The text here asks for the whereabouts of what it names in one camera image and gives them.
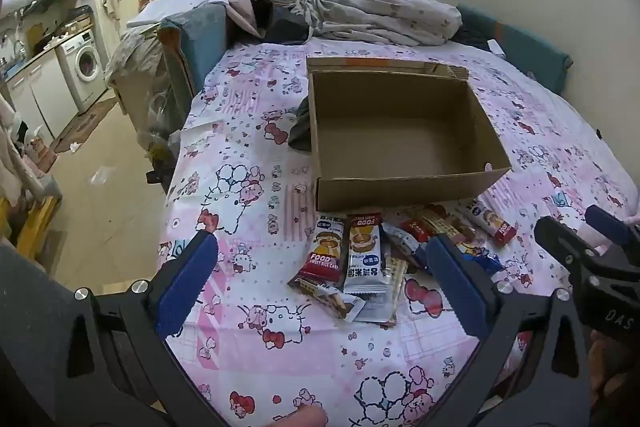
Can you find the blue yellow cartoon snack packet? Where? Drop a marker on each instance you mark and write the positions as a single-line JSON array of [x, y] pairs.
[[477, 257]]

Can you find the person's dark grey pants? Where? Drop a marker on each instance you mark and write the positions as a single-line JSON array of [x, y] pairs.
[[30, 347]]

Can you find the teal cushion with orange edge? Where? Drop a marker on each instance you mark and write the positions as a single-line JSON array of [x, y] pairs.
[[197, 42]]

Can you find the white kitchen cabinet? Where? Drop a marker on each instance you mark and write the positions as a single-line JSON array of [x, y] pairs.
[[35, 92]]

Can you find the person's bare leg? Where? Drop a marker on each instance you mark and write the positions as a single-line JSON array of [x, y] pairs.
[[302, 419]]

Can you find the grey patterned cloth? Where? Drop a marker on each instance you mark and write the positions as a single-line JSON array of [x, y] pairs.
[[135, 57]]

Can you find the floral grey quilt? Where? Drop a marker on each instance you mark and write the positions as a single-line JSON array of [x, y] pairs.
[[375, 7]]

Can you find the white flat board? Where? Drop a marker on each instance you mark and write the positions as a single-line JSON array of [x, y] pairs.
[[180, 4]]

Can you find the brown white snack packet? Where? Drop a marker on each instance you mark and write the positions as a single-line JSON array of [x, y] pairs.
[[330, 299]]

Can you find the long teal cushion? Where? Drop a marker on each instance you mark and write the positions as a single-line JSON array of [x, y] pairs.
[[515, 42]]

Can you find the white charger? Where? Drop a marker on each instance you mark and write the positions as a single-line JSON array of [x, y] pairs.
[[495, 48]]

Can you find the pink cartoon printed bed sheet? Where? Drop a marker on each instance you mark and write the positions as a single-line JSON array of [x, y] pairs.
[[260, 357]]

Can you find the white washing machine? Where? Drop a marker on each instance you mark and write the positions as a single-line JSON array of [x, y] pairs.
[[82, 59]]

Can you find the blue white snack packet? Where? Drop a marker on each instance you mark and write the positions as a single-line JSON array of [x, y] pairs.
[[405, 247]]

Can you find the brown cardboard box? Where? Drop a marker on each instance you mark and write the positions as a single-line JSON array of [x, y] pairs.
[[400, 147]]

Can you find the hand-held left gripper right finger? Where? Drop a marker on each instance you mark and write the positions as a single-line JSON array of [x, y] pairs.
[[457, 287]]

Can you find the person's right hand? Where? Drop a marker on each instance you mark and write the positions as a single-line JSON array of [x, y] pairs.
[[615, 382]]

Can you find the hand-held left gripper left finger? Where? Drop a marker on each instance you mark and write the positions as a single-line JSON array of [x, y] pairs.
[[185, 287]]

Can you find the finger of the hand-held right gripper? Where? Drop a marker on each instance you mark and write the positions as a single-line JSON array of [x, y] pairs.
[[557, 232], [607, 223]]

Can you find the beige wafer packet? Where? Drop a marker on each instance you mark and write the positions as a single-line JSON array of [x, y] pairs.
[[395, 292]]

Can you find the clear plastic bag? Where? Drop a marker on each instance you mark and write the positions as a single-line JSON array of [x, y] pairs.
[[155, 117]]

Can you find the pink garment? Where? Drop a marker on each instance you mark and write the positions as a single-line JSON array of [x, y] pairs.
[[242, 14]]

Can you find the small red snack packet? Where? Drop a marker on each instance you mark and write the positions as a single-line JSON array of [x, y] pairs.
[[417, 227]]

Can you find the yellow wooden stool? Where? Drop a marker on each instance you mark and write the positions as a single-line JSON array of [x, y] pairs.
[[35, 217]]

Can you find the brown door mat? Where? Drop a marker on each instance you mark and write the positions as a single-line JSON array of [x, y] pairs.
[[82, 124]]

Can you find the dark garment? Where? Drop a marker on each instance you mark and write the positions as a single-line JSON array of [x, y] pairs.
[[285, 24]]

